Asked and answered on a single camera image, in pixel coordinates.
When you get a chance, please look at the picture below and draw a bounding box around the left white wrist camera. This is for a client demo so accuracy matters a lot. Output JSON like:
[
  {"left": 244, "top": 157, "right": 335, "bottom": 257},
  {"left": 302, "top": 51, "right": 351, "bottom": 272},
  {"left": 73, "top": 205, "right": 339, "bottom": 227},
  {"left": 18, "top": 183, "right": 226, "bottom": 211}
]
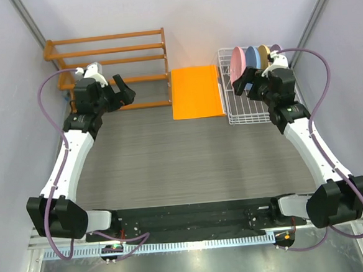
[{"left": 75, "top": 62, "right": 109, "bottom": 88}]

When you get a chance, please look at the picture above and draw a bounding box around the pink plate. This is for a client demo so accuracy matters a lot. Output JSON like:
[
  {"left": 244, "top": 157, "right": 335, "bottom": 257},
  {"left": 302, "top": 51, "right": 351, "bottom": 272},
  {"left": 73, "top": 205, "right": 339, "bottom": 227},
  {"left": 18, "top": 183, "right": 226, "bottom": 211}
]
[{"left": 229, "top": 46, "right": 246, "bottom": 85}]

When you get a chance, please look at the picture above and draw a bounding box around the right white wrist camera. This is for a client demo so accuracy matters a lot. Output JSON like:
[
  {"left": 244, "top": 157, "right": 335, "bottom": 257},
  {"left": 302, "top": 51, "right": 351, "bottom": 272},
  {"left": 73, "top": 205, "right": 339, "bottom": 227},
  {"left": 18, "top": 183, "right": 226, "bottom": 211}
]
[{"left": 261, "top": 51, "right": 289, "bottom": 77}]

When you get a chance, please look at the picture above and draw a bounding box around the right controller board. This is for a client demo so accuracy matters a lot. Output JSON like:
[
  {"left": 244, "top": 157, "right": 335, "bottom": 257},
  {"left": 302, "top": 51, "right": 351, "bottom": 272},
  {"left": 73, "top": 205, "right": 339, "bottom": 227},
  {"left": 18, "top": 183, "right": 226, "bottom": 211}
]
[{"left": 274, "top": 230, "right": 296, "bottom": 251}]

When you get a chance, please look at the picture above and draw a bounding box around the blue plate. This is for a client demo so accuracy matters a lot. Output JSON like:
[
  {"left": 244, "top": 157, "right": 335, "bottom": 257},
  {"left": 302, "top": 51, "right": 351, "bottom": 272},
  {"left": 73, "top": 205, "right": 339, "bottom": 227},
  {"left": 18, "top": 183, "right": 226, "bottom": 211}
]
[{"left": 245, "top": 46, "right": 261, "bottom": 69}]

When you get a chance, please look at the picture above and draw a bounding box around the aluminium frame rail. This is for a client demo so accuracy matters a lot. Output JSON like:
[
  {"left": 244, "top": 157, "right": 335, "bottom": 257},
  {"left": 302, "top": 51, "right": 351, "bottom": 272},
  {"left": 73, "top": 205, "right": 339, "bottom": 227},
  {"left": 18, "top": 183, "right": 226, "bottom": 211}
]
[{"left": 27, "top": 228, "right": 87, "bottom": 250}]

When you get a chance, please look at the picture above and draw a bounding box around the white wire dish rack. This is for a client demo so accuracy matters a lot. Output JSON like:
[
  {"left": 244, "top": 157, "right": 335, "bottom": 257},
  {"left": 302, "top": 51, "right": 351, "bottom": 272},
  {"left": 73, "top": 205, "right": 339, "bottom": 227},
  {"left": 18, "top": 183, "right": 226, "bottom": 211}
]
[{"left": 216, "top": 42, "right": 309, "bottom": 126}]

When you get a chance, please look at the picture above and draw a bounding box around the orange folder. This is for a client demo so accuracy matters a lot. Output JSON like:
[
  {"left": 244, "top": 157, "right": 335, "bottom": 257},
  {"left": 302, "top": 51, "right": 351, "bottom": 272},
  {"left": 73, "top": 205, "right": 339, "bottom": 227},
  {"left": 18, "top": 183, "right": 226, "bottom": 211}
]
[{"left": 171, "top": 65, "right": 225, "bottom": 120}]

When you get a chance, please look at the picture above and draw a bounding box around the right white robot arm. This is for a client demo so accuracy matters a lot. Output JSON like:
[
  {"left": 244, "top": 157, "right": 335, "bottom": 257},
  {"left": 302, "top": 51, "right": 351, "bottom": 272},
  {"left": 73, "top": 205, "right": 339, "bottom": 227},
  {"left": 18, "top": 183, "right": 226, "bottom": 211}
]
[{"left": 231, "top": 66, "right": 363, "bottom": 229}]

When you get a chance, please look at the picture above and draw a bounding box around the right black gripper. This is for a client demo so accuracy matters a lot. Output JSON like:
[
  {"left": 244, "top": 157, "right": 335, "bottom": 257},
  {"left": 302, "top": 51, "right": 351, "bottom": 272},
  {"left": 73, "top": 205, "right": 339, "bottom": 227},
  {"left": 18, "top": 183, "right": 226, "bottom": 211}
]
[{"left": 232, "top": 64, "right": 278, "bottom": 109}]

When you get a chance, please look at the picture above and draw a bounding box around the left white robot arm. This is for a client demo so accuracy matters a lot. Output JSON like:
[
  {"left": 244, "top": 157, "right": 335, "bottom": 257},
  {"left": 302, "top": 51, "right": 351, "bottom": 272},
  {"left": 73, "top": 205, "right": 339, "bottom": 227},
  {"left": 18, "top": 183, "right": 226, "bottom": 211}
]
[{"left": 26, "top": 72, "right": 136, "bottom": 242}]

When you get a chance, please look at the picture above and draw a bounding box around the left controller board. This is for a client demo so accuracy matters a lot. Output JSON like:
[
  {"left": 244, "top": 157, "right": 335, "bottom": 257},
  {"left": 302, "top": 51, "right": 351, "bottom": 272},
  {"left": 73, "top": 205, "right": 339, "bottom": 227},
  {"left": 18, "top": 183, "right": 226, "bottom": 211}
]
[{"left": 100, "top": 243, "right": 124, "bottom": 265}]

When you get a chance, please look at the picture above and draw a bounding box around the purple plate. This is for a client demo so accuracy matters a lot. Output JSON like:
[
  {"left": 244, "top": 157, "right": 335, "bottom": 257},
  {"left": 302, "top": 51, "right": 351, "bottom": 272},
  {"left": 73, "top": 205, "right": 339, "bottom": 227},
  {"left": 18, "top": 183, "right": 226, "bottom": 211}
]
[{"left": 270, "top": 43, "right": 283, "bottom": 54}]

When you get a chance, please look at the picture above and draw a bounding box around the controller board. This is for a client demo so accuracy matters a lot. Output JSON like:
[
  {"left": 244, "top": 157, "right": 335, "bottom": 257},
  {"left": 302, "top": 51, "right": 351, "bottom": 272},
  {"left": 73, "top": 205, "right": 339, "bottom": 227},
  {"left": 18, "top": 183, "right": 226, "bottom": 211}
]
[
  {"left": 100, "top": 243, "right": 124, "bottom": 265},
  {"left": 274, "top": 230, "right": 296, "bottom": 251}
]

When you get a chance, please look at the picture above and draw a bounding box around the yellow plate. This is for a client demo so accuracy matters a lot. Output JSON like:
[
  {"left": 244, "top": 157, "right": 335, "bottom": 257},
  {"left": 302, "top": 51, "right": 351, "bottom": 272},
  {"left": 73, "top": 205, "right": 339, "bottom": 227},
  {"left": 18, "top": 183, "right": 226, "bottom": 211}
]
[{"left": 258, "top": 44, "right": 270, "bottom": 70}]

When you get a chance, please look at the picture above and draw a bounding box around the wooden shelf rack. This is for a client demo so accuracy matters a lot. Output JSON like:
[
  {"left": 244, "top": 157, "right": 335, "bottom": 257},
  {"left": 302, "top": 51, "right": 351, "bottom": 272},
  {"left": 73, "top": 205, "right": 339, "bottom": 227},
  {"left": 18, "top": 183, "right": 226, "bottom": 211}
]
[{"left": 43, "top": 27, "right": 172, "bottom": 110}]

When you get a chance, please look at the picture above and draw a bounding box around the perforated cable duct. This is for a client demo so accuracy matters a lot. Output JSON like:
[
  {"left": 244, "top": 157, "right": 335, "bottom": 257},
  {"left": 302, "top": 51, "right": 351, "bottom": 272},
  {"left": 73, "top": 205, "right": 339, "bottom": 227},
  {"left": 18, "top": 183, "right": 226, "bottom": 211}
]
[{"left": 42, "top": 232, "right": 276, "bottom": 261}]

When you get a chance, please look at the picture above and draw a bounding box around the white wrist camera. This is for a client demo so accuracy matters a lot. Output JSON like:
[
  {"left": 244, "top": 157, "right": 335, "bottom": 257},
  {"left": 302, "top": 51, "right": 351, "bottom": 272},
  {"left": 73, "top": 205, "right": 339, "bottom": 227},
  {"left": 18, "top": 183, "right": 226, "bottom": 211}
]
[
  {"left": 75, "top": 62, "right": 109, "bottom": 88},
  {"left": 261, "top": 51, "right": 289, "bottom": 77}
]

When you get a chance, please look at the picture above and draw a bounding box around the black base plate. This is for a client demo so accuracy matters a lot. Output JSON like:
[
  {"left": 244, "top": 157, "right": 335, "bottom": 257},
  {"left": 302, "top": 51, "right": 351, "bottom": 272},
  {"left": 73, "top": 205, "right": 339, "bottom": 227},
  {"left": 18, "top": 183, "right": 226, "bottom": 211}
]
[{"left": 104, "top": 197, "right": 306, "bottom": 244}]

